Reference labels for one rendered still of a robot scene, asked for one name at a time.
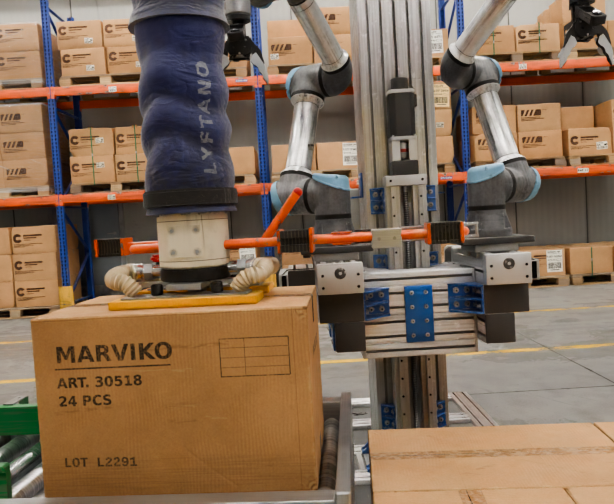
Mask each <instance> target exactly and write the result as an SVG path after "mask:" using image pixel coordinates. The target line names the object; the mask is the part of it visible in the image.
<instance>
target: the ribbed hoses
mask: <svg viewBox="0 0 614 504"><path fill-rule="evenodd" d="M254 259H255V258H254ZM254 259H253V260H254ZM253 260H252V261H253ZM252 261H251V263H250V264H252ZM279 267H280V263H279V261H278V259H277V258H275V257H273V256H266V257H261V258H260V257H258V258H256V259H255V260H254V262H253V268H252V267H250V268H249V269H248V268H246V269H245V270H244V271H240V273H239V274H238V275H236V277H235V278H234V279H233V281H232V283H231V284H230V286H231V288H232V289H233V290H234V291H236V292H244V291H247V290H248V289H249V287H250V286H252V285H253V284H256V283H260V282H263V281H265V280H267V279H268V278H269V277H270V276H271V275H273V274H275V273H276V272H277V271H278V270H279ZM137 278H138V274H137V276H136V272H135V267H134V266H133V265H132V264H127V265H123V266H117V267H114V268H112V269H111V270H109V271H108V272H107V274H106V275H105V279H104V281H105V284H106V286H107V287H108V288H110V289H112V290H116V291H120V292H123V293H125V296H128V297H135V296H136V295H137V294H138V293H139V292H140V291H141V290H142V287H141V285H139V283H138V282H136V281H137Z"/></svg>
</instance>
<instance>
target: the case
mask: <svg viewBox="0 0 614 504"><path fill-rule="evenodd" d="M263 295H264V297H263V298H262V299H261V300H260V301H259V302H258V303H256V304H240V305H219V306H198V307H177V308H156V309H135V310H114V311H110V310H109V309H108V303H109V302H111V301H114V300H117V299H119V298H122V297H126V296H125V295H111V296H99V297H96V298H93V299H90V300H87V301H84V302H81V303H78V304H75V305H72V306H69V307H66V308H63V309H60V310H57V311H54V312H51V313H48V314H45V315H42V316H39V317H36V318H33V319H31V321H30V322H31V334H32V346H33V359H34V371H35V383H36V395H37V407H38V420H39V432H40V444H41V456H42V469H43V481H44V493H45V498H53V497H90V496H126V495H163V494H200V493H237V492H274V491H311V490H318V484H319V474H320V465H321V455H322V445H323V436H324V416H323V398H322V381H321V363H320V346H319V328H318V311H317V293H316V285H307V286H288V287H274V288H273V289H272V290H271V291H270V292H269V293H263Z"/></svg>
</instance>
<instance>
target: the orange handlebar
mask: <svg viewBox="0 0 614 504"><path fill-rule="evenodd" d="M401 231H402V232H401V237H402V240H403V239H421V238H427V230H426V229H408V230H401ZM372 237H373V236H372V234H371V232H354V233H352V231H349V230H346V231H339V232H338V231H334V232H331V234H318V235H313V244H329V243H332V244H331V245H335V246H338V245H350V244H353V242H366V241H372ZM274 246H277V237H272V238H246V239H229V240H225V241H224V248H225V249H237V248H256V247H274ZM127 250H130V252H131V253H132V254H145V253H159V246H158V241H146V242H128V243H127Z"/></svg>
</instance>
